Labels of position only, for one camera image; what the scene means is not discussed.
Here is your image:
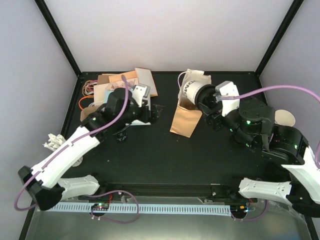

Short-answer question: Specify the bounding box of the single white paper cup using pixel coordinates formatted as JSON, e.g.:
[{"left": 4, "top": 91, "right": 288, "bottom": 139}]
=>
[{"left": 182, "top": 80, "right": 205, "bottom": 105}]

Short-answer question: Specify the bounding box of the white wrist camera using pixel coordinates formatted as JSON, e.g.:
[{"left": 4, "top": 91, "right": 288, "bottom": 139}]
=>
[
  {"left": 215, "top": 81, "right": 240, "bottom": 117},
  {"left": 131, "top": 84, "right": 151, "bottom": 107}
]

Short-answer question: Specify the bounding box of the brown white flat paper bag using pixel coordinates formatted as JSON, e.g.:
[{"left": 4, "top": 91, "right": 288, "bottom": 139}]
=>
[{"left": 134, "top": 67, "right": 158, "bottom": 97}]

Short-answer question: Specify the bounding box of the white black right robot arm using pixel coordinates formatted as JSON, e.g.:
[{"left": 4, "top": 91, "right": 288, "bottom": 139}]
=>
[{"left": 195, "top": 94, "right": 320, "bottom": 218}]

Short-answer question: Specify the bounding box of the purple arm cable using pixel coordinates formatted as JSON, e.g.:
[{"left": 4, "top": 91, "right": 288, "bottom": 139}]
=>
[
  {"left": 13, "top": 74, "right": 140, "bottom": 224},
  {"left": 216, "top": 84, "right": 320, "bottom": 222}
]

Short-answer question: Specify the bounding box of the tall white cup stack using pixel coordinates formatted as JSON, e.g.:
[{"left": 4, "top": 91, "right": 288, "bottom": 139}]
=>
[{"left": 274, "top": 109, "right": 296, "bottom": 127}]

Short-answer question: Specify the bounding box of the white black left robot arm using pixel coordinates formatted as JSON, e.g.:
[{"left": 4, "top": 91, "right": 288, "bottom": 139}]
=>
[{"left": 18, "top": 84, "right": 158, "bottom": 211}]

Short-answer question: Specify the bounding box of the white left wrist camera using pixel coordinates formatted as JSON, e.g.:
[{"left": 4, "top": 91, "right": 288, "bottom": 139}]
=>
[{"left": 131, "top": 84, "right": 151, "bottom": 107}]

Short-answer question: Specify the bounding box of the black plastic cup lid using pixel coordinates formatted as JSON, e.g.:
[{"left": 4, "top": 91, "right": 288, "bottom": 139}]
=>
[{"left": 194, "top": 84, "right": 217, "bottom": 109}]

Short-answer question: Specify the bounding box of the black enclosure frame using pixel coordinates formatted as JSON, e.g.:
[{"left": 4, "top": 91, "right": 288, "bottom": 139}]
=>
[{"left": 17, "top": 0, "right": 320, "bottom": 240}]

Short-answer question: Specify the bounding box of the bundle of bag handles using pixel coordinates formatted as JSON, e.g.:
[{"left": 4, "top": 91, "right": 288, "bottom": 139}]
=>
[{"left": 78, "top": 80, "right": 98, "bottom": 110}]

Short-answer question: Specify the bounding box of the brown paper takeout bag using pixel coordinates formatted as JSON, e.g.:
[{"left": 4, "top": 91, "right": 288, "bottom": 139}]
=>
[{"left": 170, "top": 68, "right": 212, "bottom": 138}]

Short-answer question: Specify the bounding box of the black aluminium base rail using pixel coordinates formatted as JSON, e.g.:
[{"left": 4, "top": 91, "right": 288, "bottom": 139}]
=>
[{"left": 95, "top": 183, "right": 248, "bottom": 203}]

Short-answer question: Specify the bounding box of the light blue cable duct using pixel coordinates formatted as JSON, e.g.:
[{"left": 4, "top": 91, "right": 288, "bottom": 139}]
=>
[{"left": 49, "top": 202, "right": 231, "bottom": 217}]

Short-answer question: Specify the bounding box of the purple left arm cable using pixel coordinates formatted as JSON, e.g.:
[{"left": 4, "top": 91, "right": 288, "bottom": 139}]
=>
[{"left": 13, "top": 74, "right": 140, "bottom": 224}]

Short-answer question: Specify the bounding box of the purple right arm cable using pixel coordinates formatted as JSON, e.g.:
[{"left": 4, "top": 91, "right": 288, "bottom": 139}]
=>
[{"left": 216, "top": 84, "right": 320, "bottom": 222}]

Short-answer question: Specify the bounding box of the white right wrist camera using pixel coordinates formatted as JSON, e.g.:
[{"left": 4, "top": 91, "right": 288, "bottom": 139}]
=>
[{"left": 215, "top": 81, "right": 240, "bottom": 117}]

